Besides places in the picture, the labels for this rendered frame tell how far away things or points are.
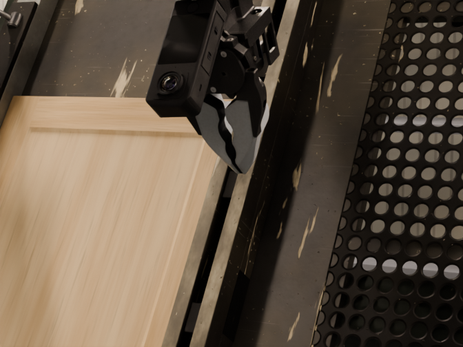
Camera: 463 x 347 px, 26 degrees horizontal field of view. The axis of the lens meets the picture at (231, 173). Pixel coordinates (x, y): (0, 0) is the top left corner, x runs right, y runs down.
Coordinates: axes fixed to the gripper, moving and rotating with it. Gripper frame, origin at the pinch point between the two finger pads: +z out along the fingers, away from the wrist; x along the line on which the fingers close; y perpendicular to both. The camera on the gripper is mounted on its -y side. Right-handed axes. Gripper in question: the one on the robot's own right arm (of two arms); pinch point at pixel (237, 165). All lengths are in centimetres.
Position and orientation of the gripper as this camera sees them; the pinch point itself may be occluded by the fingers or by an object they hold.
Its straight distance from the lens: 99.4
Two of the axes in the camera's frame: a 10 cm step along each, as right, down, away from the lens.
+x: -8.9, -0.5, 4.6
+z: 2.1, 8.4, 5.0
